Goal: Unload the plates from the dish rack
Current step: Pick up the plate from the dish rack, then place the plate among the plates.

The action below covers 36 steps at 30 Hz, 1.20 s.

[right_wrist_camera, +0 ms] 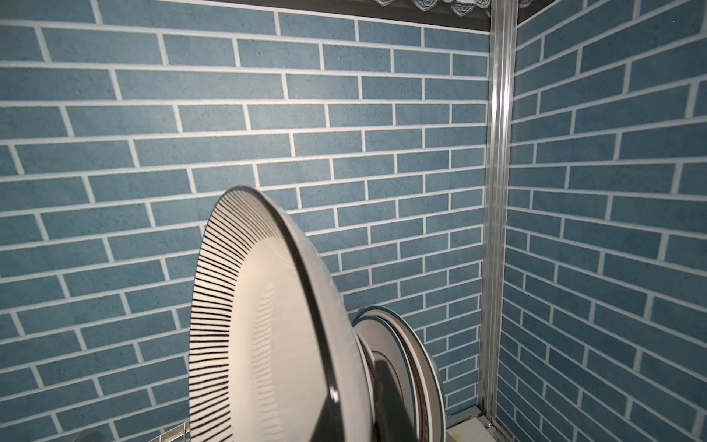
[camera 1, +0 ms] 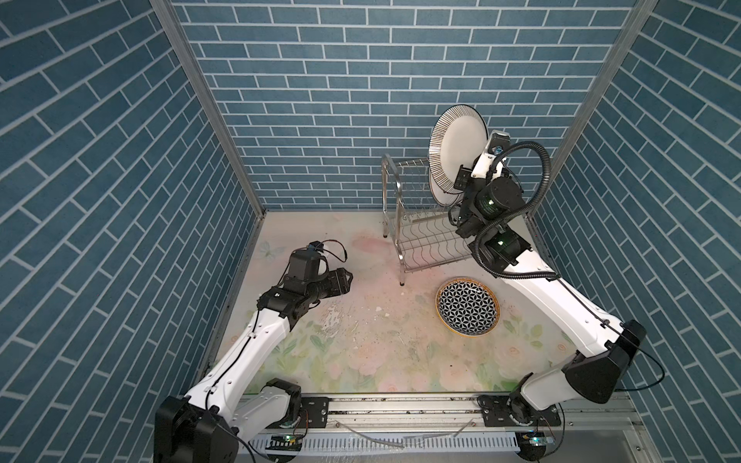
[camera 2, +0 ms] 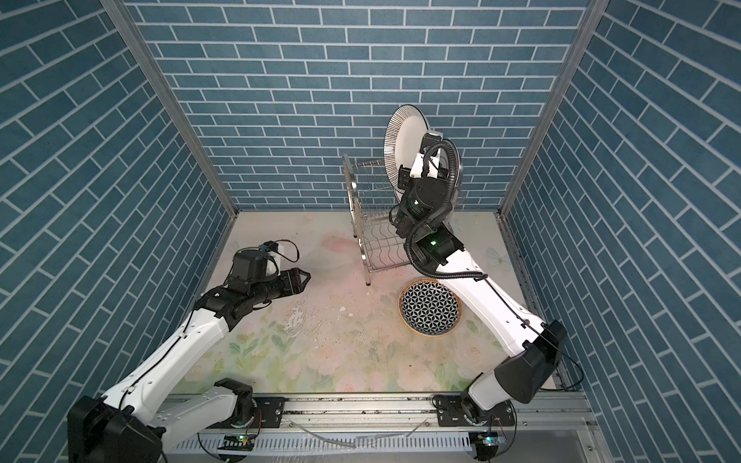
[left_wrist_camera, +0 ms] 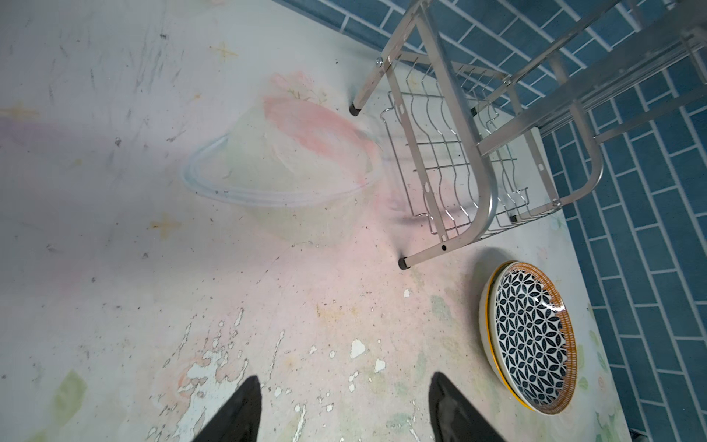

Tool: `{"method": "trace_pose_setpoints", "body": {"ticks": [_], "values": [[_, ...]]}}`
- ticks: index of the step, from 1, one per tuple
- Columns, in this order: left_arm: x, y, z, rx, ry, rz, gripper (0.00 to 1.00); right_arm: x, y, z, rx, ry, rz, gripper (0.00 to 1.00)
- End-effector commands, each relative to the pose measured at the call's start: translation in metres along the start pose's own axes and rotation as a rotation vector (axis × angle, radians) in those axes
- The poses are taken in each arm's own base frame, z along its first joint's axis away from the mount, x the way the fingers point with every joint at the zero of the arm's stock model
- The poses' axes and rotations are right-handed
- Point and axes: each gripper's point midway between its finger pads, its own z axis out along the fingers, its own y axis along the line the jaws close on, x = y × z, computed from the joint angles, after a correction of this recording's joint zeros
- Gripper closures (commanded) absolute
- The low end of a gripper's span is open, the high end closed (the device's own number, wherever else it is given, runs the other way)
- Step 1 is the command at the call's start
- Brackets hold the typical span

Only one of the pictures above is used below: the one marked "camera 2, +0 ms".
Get left green circuit board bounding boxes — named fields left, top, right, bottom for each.
left=218, top=434, right=257, bottom=453

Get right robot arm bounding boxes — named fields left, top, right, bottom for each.
left=384, top=132, right=567, bottom=424

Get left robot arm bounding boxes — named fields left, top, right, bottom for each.
left=68, top=239, right=311, bottom=462

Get white plate black striped rim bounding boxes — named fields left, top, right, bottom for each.
left=383, top=104, right=430, bottom=199

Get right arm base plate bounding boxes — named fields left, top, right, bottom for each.
left=431, top=395, right=516, bottom=428

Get right green circuit board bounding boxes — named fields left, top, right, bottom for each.
left=468, top=432, right=507, bottom=462

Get right corner aluminium post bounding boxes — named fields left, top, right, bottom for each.
left=499, top=0, right=609, bottom=220

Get corner aluminium post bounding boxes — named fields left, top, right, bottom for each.
left=100, top=0, right=239, bottom=220
left=499, top=0, right=609, bottom=220

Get loose grey cable on rail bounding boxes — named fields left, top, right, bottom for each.
left=286, top=417, right=430, bottom=449

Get orange rimmed floral pattern plate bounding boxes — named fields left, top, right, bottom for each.
left=399, top=279, right=461, bottom=338

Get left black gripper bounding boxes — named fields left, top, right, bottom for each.
left=249, top=266, right=313, bottom=306

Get white slotted cable duct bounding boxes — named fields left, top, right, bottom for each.
left=171, top=431, right=472, bottom=456

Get silver metal dish rack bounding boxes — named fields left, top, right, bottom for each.
left=340, top=152, right=464, bottom=287

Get green circuit board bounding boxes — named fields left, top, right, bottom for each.
left=218, top=434, right=257, bottom=453
left=468, top=432, right=507, bottom=462

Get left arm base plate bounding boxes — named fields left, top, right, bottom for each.
left=250, top=397, right=286, bottom=429

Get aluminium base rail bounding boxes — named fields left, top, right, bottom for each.
left=163, top=393, right=613, bottom=462

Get left corner aluminium post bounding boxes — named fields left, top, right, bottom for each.
left=100, top=0, right=239, bottom=220

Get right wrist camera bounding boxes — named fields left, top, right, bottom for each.
left=410, top=132, right=443, bottom=179

